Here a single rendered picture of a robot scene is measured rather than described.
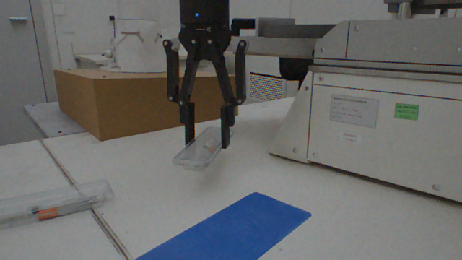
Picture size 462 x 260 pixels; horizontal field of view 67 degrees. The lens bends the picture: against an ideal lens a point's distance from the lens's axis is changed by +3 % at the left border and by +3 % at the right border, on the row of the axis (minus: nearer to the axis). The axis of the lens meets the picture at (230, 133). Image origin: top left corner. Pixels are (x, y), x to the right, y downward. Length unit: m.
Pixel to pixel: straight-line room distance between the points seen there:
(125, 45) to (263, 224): 0.70
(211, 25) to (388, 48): 0.26
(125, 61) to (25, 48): 2.33
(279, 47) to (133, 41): 0.45
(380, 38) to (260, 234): 0.33
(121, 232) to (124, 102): 0.40
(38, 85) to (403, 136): 3.05
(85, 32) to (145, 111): 2.60
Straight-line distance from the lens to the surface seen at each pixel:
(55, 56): 3.35
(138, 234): 0.45
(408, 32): 0.55
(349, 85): 0.57
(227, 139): 0.57
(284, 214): 0.48
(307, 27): 0.68
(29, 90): 3.32
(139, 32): 1.00
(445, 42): 0.54
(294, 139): 0.64
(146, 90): 0.82
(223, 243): 0.42
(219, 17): 0.52
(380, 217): 0.51
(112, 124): 0.81
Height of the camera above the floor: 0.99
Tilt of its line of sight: 17 degrees down
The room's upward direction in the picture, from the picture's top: straight up
